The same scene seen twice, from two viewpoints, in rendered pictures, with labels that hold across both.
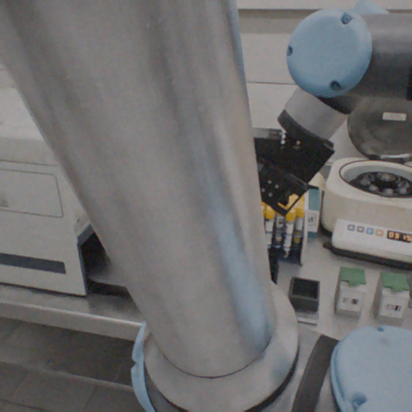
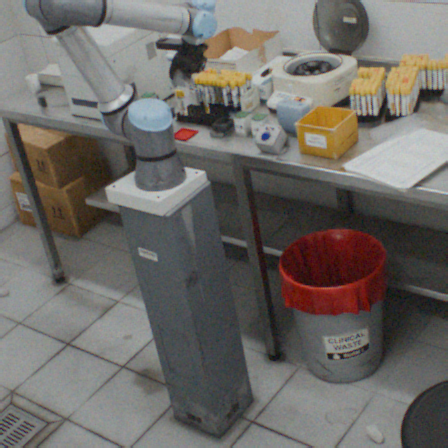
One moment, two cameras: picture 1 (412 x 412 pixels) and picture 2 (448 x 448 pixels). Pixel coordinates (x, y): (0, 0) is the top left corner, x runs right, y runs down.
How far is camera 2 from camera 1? 2.19 m
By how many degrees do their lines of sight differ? 26
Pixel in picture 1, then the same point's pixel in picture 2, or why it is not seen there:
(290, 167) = (190, 56)
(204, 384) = (104, 105)
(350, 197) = (276, 76)
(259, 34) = not seen: outside the picture
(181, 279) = (86, 74)
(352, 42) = not seen: hidden behind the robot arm
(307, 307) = (220, 130)
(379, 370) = (140, 104)
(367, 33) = not seen: hidden behind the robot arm
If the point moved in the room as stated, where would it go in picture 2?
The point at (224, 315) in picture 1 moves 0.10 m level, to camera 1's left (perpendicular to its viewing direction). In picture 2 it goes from (98, 83) to (68, 83)
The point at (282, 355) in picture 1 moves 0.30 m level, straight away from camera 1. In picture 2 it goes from (121, 100) to (189, 60)
